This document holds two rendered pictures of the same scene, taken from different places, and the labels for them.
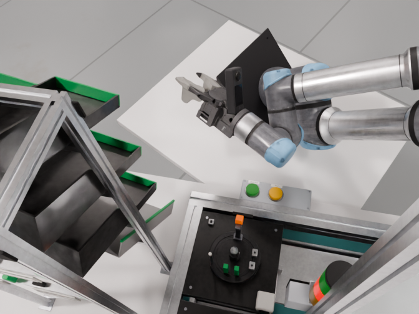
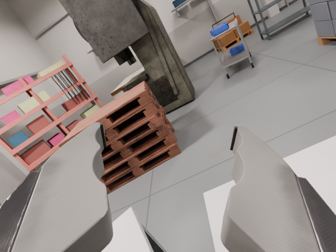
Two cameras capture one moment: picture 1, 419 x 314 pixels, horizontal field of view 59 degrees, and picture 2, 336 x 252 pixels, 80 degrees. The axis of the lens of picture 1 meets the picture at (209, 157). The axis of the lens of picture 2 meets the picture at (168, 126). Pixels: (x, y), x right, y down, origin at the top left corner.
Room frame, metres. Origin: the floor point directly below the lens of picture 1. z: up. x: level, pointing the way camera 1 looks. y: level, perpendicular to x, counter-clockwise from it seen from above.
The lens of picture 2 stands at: (0.66, -0.08, 1.28)
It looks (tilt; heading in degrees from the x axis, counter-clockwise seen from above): 21 degrees down; 57
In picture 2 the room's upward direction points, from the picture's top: 33 degrees counter-clockwise
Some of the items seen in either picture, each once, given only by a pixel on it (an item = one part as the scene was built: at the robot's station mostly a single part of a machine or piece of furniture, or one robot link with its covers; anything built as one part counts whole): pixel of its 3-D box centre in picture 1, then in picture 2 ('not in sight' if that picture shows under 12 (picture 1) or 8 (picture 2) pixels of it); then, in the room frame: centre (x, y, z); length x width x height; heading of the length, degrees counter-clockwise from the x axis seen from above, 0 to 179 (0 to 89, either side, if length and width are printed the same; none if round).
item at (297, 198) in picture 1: (274, 198); not in sight; (0.46, -0.18, 0.93); 0.21 x 0.07 x 0.06; 71
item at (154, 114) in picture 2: not in sight; (125, 135); (1.71, 2.58, 0.46); 1.29 x 0.89 x 0.92; 140
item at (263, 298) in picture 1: (265, 302); not in sight; (0.16, -0.09, 0.97); 0.05 x 0.05 x 0.04; 71
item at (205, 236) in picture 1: (234, 258); not in sight; (0.28, -0.03, 0.96); 0.24 x 0.24 x 0.02; 71
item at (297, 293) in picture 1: (326, 293); not in sight; (0.11, -0.17, 1.29); 0.12 x 0.05 x 0.25; 71
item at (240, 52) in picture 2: not in sight; (230, 44); (4.47, 2.21, 0.48); 1.01 x 0.59 x 0.95; 31
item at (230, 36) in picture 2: not in sight; (229, 33); (6.88, 3.53, 0.32); 1.16 x 0.88 x 0.65; 133
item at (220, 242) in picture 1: (234, 256); not in sight; (0.28, -0.03, 0.98); 0.14 x 0.14 x 0.02
